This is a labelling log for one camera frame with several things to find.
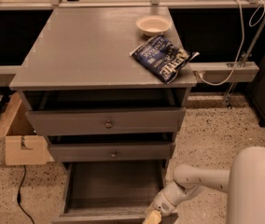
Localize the grey bottom drawer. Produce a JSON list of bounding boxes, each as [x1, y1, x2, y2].
[[52, 160, 165, 224]]

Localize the grey drawer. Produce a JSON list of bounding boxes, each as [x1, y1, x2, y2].
[[26, 107, 186, 136], [49, 142, 175, 162], [52, 160, 165, 224]]

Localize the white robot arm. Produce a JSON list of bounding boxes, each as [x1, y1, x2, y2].
[[142, 147, 265, 224]]

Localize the grey middle drawer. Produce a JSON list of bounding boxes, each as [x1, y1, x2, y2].
[[49, 142, 175, 162]]

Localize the grey top drawer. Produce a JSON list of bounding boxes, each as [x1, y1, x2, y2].
[[26, 107, 186, 136]]

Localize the grey wooden drawer cabinet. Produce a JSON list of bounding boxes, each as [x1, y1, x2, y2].
[[8, 6, 198, 173]]

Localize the cardboard box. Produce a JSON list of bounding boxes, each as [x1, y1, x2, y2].
[[0, 93, 53, 165]]

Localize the blue chip bag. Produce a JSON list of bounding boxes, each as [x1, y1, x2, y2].
[[130, 35, 199, 84]]

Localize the thin metal pole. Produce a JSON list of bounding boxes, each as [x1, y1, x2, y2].
[[223, 0, 265, 108]]

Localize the white paper bowl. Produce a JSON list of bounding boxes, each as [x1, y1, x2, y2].
[[136, 15, 172, 37]]

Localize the black power cable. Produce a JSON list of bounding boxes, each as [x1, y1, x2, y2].
[[16, 165, 35, 224]]

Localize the white cable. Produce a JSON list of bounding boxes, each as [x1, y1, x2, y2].
[[196, 0, 265, 87]]

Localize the grey metal rail frame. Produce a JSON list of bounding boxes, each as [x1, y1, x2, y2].
[[0, 0, 265, 86]]

